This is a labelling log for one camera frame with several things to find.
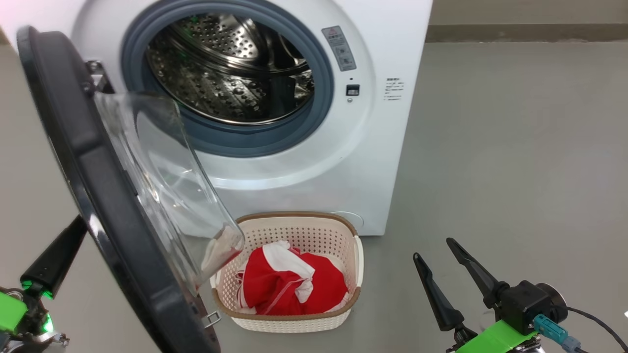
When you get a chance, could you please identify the cream perforated laundry basket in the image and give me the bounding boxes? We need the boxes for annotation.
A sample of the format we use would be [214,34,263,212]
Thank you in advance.
[210,212,365,334]

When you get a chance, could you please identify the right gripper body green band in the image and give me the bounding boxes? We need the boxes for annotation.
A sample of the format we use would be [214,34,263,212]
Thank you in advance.
[444,319,540,353]

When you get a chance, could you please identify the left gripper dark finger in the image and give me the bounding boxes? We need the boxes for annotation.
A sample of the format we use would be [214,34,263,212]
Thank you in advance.
[20,215,89,300]

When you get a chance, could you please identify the red and white garment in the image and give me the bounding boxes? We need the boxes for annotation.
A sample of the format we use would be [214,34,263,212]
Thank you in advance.
[202,226,350,316]

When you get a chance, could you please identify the grey warning sticker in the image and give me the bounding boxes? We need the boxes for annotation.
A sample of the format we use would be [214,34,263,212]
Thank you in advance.
[321,25,357,72]

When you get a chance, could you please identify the right teal connector cable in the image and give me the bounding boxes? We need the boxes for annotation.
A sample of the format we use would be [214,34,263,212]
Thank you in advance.
[533,314,589,353]

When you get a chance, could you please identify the dark wall baseboard strip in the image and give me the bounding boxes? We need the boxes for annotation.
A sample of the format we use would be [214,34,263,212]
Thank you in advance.
[426,24,628,43]

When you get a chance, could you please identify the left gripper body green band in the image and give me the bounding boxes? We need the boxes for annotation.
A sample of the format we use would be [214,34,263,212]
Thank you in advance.
[0,282,69,353]

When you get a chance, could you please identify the black glass washing machine door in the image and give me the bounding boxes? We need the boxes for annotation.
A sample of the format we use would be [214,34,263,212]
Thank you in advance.
[16,25,246,353]

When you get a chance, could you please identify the steel perforated washer drum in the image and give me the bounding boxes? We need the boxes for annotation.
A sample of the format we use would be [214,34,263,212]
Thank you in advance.
[146,12,315,126]

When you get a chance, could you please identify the grey rubber door gasket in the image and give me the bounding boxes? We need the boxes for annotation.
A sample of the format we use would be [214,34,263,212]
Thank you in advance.
[121,0,335,158]

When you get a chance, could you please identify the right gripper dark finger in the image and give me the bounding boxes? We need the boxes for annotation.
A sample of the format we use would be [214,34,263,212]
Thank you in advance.
[445,238,511,309]
[413,252,466,331]

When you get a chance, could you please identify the white washing machine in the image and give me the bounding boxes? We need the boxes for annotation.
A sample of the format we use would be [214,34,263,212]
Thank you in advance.
[0,0,433,237]

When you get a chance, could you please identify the thin black right camera cable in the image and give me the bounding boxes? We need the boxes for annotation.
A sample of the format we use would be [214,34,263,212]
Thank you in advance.
[567,306,628,353]

